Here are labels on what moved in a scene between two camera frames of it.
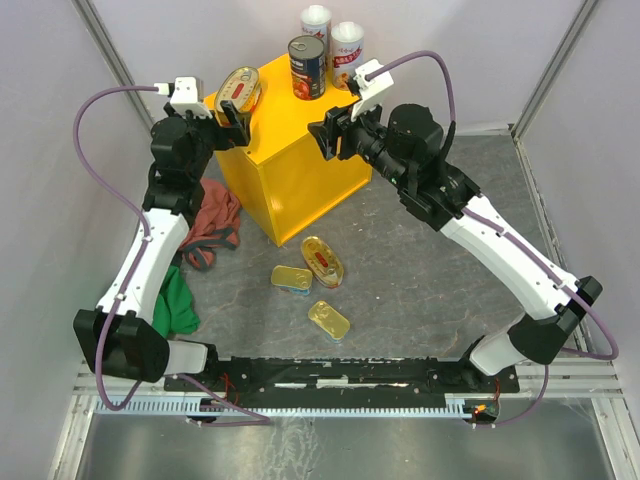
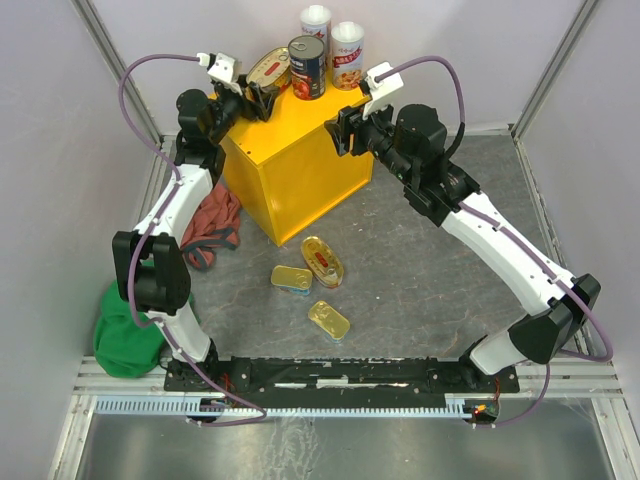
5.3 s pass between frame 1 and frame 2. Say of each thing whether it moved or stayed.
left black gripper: moved
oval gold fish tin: moved
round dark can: stayed
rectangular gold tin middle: stayed
